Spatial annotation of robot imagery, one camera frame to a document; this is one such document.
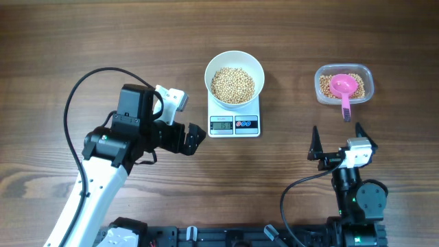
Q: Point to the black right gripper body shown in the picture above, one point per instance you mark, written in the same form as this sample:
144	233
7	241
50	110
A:
328	160

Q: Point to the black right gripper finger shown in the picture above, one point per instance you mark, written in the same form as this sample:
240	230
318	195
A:
315	150
360	132

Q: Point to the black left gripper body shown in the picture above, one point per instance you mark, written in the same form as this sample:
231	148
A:
169	138

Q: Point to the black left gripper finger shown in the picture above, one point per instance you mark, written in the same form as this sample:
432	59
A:
195	134
190	147

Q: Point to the pink measuring scoop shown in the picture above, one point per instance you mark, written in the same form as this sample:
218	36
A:
343	86

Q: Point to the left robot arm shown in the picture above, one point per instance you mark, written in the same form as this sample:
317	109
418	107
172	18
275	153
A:
142	122

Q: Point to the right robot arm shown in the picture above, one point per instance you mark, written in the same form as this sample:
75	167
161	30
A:
361	203

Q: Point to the white digital kitchen scale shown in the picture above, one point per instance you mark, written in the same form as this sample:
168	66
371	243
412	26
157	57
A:
242	122

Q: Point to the soybeans in bowl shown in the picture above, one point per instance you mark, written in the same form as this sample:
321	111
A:
232	85

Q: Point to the white bowl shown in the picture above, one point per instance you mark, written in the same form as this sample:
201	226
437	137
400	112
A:
235	59

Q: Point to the clear plastic container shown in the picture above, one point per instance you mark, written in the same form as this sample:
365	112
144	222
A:
334	69

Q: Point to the soybeans pile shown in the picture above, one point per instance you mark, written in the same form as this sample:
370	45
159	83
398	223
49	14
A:
325	86

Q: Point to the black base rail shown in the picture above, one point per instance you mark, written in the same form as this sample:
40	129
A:
309	235

